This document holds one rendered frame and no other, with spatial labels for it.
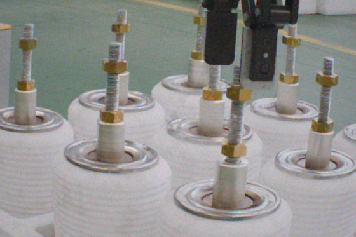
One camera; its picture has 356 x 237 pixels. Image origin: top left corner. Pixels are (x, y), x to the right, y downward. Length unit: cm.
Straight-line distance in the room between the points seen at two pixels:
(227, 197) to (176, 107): 31
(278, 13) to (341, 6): 331
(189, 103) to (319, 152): 23
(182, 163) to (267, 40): 22
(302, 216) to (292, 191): 2
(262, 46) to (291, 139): 29
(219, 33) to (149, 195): 13
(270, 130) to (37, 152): 23
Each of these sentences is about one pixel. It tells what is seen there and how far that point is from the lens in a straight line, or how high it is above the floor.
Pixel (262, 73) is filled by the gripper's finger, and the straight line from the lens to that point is 49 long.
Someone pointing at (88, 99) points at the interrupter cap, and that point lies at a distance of 78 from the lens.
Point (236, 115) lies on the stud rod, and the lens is 53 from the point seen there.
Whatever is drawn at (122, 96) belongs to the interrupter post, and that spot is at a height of 26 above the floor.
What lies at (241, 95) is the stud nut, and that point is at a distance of 52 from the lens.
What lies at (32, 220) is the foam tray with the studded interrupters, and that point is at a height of 18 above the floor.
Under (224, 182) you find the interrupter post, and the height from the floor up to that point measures 27.
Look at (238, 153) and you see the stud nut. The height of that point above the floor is 29.
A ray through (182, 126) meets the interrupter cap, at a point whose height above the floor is 25.
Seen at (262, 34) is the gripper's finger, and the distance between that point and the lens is 48.
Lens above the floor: 45
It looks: 15 degrees down
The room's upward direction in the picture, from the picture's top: 4 degrees clockwise
